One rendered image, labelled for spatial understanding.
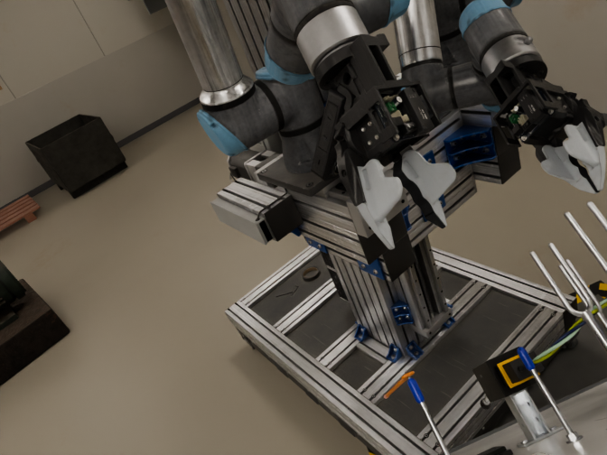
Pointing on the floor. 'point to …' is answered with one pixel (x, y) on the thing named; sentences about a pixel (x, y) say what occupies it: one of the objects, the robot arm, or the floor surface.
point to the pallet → (14, 212)
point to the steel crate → (78, 153)
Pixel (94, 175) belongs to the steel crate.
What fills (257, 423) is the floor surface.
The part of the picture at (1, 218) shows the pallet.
